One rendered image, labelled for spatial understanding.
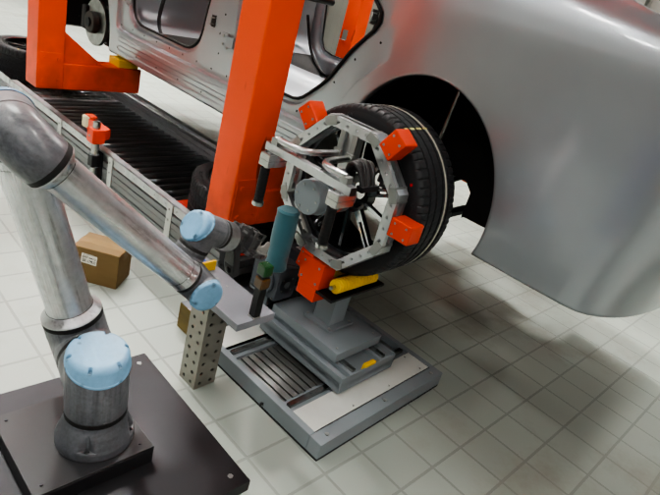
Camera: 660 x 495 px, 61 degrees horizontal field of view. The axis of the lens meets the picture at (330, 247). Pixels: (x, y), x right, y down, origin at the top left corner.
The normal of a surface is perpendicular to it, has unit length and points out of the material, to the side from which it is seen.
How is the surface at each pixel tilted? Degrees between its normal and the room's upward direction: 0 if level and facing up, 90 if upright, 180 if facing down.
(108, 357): 3
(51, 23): 90
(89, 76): 90
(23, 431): 3
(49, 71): 90
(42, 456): 3
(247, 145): 90
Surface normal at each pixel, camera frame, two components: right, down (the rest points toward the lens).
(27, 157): 0.15, 0.29
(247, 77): -0.67, 0.15
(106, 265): -0.08, 0.41
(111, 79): 0.70, 0.46
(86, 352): 0.26, -0.85
